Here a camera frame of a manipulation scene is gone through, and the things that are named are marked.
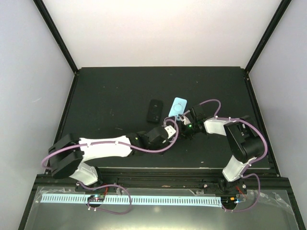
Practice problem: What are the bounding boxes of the light blue cased phone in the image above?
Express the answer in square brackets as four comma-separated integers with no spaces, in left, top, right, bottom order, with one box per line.
[168,97,188,121]

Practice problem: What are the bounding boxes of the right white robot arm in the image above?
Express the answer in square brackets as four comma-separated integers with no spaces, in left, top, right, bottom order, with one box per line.
[176,105,268,195]

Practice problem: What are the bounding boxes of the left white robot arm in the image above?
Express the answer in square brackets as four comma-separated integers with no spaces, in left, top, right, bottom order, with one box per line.
[48,126,176,191]

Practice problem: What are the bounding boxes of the black cased phone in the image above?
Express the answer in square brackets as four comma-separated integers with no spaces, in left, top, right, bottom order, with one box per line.
[146,99,163,124]

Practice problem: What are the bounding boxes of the right controller board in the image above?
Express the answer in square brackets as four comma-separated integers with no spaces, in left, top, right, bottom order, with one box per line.
[221,196,244,205]

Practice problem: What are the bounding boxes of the controller board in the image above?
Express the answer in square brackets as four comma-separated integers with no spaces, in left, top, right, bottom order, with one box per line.
[87,195,105,204]
[221,196,244,205]

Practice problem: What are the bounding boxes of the left controller board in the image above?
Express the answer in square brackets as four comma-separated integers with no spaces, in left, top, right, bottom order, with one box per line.
[87,195,105,204]

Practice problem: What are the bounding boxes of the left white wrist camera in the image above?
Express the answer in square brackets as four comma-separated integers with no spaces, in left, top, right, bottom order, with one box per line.
[164,125,177,140]

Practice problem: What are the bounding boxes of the white slotted cable duct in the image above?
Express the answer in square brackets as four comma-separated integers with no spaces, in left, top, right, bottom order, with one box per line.
[40,194,222,207]

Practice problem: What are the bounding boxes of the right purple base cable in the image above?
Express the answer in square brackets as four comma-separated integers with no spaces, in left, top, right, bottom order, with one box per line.
[222,172,261,213]

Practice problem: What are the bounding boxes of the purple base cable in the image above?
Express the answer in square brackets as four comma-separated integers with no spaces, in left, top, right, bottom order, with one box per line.
[80,182,133,214]
[222,172,261,213]

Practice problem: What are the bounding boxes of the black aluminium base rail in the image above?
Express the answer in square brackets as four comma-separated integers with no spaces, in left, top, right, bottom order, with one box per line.
[74,167,292,196]

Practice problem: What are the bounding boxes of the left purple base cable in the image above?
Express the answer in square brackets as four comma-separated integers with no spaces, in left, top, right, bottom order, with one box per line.
[80,182,133,214]

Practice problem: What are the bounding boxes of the right black frame post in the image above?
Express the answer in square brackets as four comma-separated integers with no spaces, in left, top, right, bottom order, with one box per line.
[244,0,293,77]

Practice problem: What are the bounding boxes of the black frame post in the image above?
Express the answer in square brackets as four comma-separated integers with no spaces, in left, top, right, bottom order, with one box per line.
[244,0,293,77]
[32,0,80,76]

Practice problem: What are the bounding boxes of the left black frame post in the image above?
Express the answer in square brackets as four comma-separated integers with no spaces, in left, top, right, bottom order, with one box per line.
[32,0,80,76]

